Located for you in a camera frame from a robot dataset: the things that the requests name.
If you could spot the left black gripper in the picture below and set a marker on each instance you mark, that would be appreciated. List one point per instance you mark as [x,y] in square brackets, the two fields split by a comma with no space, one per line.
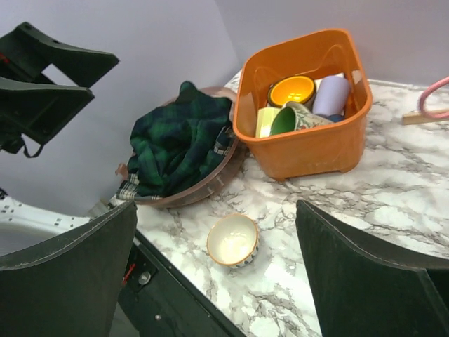
[33,111]

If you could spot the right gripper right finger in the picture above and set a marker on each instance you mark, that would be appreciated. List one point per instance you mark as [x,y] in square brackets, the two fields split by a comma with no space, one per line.
[366,286]

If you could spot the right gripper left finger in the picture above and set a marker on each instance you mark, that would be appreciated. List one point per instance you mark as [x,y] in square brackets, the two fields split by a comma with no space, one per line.
[68,285]

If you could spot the navy plaid skirt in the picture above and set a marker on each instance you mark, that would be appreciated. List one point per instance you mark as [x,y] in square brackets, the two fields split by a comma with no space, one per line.
[212,183]

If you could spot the dark green plaid skirt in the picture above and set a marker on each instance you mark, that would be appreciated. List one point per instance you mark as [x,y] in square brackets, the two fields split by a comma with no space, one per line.
[175,140]

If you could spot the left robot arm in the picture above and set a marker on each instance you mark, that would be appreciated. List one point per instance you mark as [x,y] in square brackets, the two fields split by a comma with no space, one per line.
[23,225]

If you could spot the small white ceramic bowl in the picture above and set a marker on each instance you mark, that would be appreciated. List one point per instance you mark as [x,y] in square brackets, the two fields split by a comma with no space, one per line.
[233,241]

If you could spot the orange plastic bin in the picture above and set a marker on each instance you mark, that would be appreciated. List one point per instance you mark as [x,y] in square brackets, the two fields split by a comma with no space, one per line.
[323,149]

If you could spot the wooden clothes rack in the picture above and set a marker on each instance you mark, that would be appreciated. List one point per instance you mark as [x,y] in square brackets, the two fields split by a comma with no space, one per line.
[416,117]

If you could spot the green cup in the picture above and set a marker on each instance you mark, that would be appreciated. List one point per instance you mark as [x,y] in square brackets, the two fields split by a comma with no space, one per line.
[284,121]

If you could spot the lavender cup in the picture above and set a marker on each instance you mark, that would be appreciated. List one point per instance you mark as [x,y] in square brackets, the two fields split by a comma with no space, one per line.
[331,96]

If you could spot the orange bowl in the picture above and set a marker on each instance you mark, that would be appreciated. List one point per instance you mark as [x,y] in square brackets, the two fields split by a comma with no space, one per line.
[298,88]

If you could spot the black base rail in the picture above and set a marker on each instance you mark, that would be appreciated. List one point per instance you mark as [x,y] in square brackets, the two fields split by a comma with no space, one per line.
[160,301]

